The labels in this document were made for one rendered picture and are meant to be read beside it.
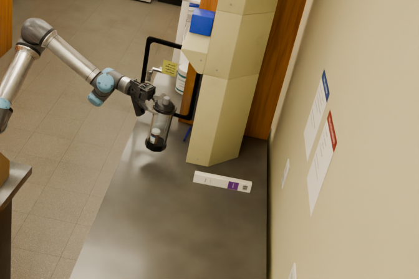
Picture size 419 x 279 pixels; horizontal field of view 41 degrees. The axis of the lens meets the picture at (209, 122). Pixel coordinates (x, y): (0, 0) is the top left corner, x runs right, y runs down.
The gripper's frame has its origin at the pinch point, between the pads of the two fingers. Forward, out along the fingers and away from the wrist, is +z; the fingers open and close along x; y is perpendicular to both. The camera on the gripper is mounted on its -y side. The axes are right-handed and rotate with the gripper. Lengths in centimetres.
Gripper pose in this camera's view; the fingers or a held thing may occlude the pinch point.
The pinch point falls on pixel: (163, 110)
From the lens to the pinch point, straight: 256.4
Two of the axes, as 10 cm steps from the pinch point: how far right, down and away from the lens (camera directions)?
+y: 2.4, -8.2, -5.1
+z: 8.3, 4.5, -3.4
